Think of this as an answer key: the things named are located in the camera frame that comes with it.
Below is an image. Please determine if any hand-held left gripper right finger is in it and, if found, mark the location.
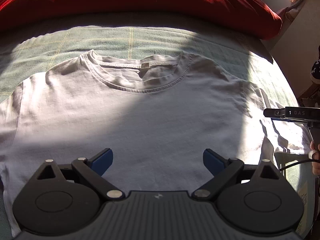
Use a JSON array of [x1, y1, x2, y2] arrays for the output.
[[191, 148, 288, 200]]

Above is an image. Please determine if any dark star print cloth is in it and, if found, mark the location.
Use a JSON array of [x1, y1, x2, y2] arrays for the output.
[[310, 45, 320, 84]]

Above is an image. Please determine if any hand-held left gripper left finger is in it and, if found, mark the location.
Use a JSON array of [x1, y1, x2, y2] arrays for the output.
[[35, 148, 125, 200]]

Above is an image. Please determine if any green plaid bed sheet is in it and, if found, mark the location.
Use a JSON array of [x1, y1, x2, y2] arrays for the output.
[[0, 12, 316, 240]]

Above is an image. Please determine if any black cable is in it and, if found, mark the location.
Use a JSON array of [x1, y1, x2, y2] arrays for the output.
[[279, 159, 313, 173]]

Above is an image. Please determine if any red quilt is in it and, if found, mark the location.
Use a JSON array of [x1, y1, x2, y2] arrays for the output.
[[0, 0, 283, 40]]

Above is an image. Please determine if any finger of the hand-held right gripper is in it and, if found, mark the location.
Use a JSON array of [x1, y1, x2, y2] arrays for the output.
[[263, 107, 287, 121]]

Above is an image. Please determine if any person's right hand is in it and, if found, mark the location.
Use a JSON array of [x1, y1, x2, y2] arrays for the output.
[[309, 141, 320, 176]]

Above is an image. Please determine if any white printed t-shirt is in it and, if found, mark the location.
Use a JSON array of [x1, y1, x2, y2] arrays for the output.
[[0, 50, 313, 239]]

